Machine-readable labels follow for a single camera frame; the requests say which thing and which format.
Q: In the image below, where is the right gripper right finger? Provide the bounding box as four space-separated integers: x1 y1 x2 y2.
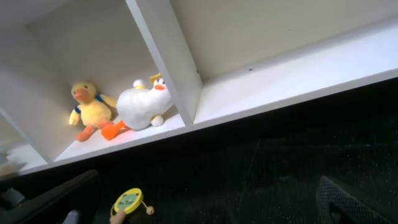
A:
315 175 398 224

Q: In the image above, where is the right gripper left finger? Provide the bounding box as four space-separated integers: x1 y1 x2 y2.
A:
0 169 103 224

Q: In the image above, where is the yellow rattle drum toy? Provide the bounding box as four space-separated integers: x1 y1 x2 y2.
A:
109 187 155 224

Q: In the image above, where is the white plush duck yellow hat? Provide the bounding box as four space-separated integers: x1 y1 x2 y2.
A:
101 73 174 142

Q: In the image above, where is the white shelf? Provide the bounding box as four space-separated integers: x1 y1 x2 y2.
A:
0 0 398 182

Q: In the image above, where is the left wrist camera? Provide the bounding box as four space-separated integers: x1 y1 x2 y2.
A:
0 187 25 208

